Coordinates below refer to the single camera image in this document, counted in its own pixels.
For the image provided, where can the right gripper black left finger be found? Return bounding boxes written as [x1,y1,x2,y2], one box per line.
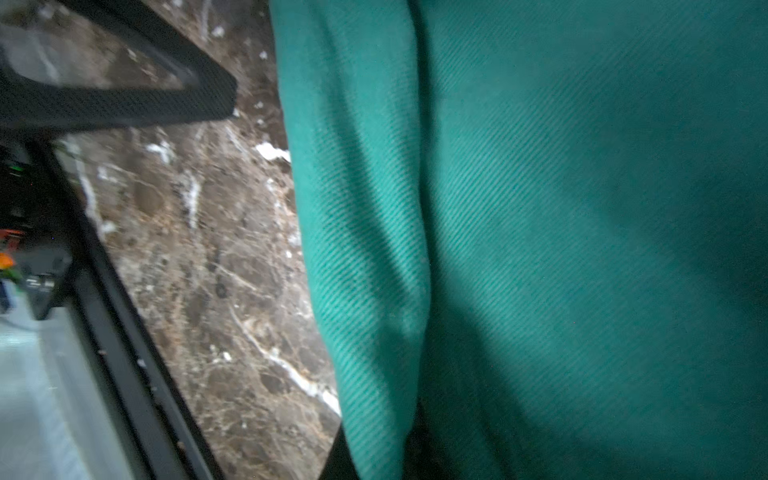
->
[318,426,360,480]

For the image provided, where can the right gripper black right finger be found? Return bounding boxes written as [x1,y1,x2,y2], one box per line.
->
[403,404,444,480]

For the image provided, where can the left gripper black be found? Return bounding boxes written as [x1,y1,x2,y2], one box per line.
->
[1,1,237,132]

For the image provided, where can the green long pants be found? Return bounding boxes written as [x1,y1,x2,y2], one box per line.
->
[270,1,767,479]

